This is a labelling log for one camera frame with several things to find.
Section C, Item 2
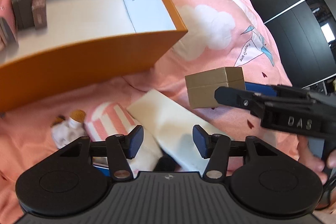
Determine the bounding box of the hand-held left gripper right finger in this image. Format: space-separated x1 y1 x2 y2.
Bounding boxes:
192 125 284 180

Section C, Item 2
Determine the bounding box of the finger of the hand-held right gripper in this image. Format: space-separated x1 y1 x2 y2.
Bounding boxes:
245 82 292 97
214 86 263 115

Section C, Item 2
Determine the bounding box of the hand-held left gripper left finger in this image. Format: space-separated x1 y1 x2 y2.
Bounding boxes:
54 125 144 181

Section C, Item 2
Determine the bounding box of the gold cardboard box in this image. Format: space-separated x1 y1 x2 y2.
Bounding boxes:
185 67 246 109

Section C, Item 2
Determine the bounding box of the white cardboard box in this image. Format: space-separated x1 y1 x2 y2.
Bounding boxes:
127 90 230 172

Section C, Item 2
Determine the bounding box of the blue card pack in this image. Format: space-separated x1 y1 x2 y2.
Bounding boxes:
93 163 109 177

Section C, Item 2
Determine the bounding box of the small white plush doll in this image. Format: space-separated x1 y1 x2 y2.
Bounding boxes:
51 110 87 149

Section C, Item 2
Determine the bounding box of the orange cardboard box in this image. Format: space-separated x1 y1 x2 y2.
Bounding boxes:
0 0 189 112

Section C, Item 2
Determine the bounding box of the brown slim box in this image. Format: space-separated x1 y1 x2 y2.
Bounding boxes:
31 0 48 30

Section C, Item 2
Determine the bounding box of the dark grey box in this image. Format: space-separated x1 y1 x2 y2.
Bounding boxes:
12 0 36 30

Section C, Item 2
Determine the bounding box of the pink case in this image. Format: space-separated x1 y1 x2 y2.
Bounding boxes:
0 0 19 47

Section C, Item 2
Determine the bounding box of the person's right hand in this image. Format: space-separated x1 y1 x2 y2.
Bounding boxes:
297 135 336 182

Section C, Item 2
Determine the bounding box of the dark wardrobe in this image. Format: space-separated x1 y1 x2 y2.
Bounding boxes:
247 0 336 88

